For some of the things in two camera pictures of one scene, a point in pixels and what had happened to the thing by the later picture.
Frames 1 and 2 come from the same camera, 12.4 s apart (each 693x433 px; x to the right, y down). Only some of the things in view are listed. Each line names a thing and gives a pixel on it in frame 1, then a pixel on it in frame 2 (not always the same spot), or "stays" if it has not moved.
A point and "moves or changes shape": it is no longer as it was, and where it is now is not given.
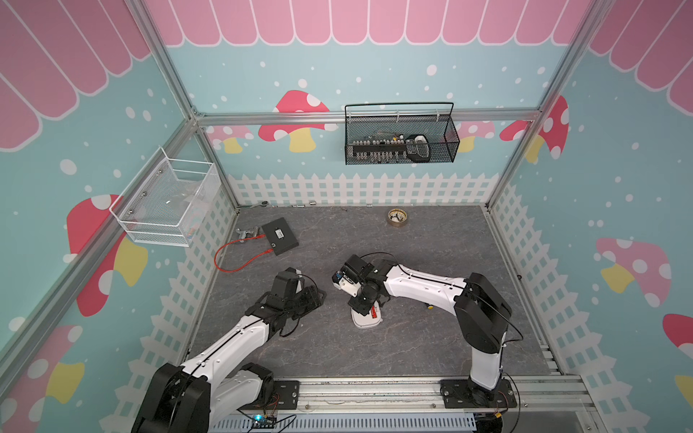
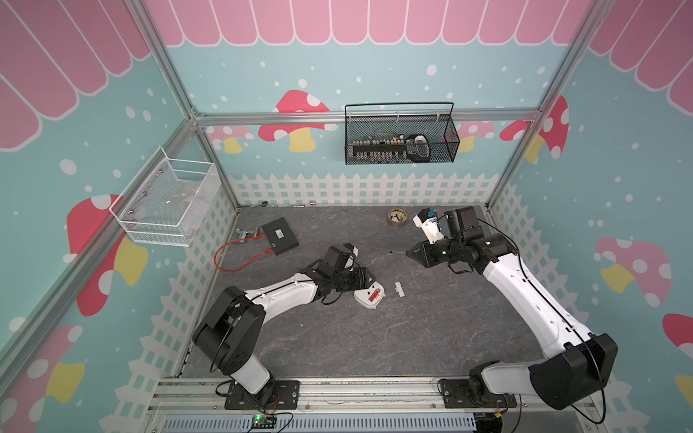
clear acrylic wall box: (166, 200) stays
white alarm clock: (372, 318) moves or changes shape
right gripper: (356, 307) → (425, 257)
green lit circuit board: (262, 421) stays
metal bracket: (244, 234) stays
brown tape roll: (397, 217) stays
